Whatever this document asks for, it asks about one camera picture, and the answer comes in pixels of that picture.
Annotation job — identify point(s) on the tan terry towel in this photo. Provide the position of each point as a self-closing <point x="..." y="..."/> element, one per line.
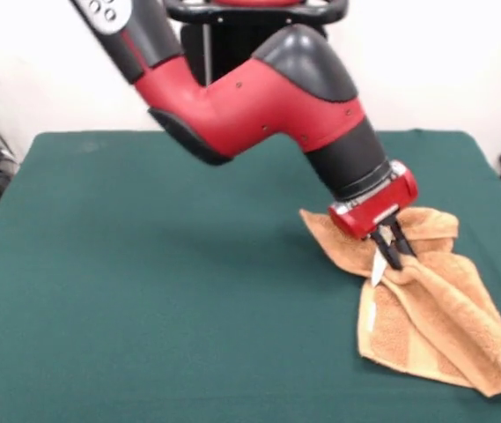
<point x="430" y="308"/>

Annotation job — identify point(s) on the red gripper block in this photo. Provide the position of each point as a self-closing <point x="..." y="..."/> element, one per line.
<point x="373" y="213"/>

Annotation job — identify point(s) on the dark green table cloth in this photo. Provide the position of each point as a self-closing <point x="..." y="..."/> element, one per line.
<point x="144" y="308"/>

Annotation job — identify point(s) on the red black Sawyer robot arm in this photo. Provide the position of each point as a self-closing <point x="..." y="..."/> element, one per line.
<point x="254" y="114"/>

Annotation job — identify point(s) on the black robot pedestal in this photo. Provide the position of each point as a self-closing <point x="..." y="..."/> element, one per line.
<point x="197" y="48"/>

